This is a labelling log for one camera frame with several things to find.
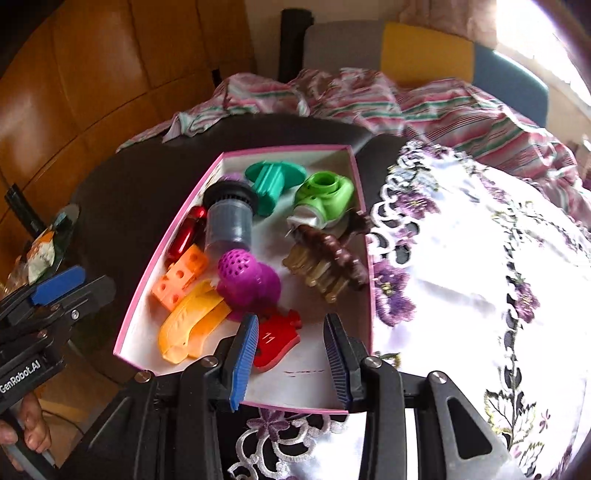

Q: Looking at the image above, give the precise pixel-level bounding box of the grey round dish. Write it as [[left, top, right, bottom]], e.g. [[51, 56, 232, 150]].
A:
[[48, 203, 80, 241]]

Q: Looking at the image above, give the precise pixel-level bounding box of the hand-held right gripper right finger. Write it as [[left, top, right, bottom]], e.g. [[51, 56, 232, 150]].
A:
[[323, 313, 525, 480]]

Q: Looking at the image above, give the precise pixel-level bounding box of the white embroidered floral tablecloth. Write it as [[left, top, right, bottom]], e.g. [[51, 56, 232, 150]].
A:
[[226, 138, 591, 480]]

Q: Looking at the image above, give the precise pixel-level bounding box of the pink floral curtain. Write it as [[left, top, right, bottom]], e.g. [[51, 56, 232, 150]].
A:
[[399, 0, 499, 47]]

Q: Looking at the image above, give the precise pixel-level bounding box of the red metallic cylinder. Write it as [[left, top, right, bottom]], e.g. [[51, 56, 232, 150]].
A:
[[166, 205, 208, 268]]

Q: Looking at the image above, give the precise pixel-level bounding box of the grey yellow blue headboard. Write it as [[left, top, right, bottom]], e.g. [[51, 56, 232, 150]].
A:
[[302, 21, 550, 127]]

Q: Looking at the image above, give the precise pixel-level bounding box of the red foam piece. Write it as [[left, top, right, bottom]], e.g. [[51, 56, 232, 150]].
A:
[[253, 309, 302, 372]]

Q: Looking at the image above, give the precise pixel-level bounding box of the teal plastic spool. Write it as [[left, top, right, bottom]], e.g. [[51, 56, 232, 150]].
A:
[[244, 160, 308, 217]]

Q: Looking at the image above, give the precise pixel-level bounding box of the person's left hand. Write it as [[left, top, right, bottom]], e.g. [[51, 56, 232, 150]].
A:
[[0, 392, 52, 472]]

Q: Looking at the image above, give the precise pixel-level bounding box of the striped pink green blanket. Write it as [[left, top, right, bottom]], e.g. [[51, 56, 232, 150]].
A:
[[115, 67, 591, 227]]

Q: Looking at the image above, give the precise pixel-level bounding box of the black rolled mat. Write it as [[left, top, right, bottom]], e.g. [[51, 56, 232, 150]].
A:
[[278, 8, 315, 84]]

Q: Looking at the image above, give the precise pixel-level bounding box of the window with white bars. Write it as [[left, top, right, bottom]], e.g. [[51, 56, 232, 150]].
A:
[[496, 0, 591, 107]]

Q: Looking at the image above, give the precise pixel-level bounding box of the magenta perforated ball toy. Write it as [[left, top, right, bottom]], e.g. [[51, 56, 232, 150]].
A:
[[216, 249, 282, 321]]

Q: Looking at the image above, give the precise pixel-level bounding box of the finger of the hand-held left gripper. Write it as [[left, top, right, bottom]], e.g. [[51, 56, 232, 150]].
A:
[[28, 267, 87, 306], [39, 275, 117, 329]]

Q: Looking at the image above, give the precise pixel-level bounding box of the yellow orange plastic clip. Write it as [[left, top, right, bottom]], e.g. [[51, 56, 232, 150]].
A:
[[158, 279, 232, 365]]

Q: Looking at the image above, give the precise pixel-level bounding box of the orange white snack packet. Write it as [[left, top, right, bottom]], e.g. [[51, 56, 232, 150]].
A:
[[7, 228, 63, 284]]

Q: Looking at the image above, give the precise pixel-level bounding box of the pink cardboard box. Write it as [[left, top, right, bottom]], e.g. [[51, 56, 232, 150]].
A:
[[113, 144, 376, 411]]

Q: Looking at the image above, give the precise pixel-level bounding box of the light green plastic toy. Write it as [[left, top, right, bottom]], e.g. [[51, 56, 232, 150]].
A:
[[286, 171, 356, 229]]

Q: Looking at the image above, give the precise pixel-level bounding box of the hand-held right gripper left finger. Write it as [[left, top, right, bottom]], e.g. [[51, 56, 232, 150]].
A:
[[60, 314, 260, 480]]

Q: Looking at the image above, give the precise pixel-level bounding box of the orange plastic block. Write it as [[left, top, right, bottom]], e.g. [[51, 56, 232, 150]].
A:
[[151, 244, 209, 311]]

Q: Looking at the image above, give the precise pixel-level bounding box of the black rod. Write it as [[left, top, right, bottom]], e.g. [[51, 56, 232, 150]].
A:
[[4, 184, 40, 236]]

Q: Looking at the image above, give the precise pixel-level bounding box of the brown hair claw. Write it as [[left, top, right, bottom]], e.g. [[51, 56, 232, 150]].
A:
[[283, 210, 372, 303]]

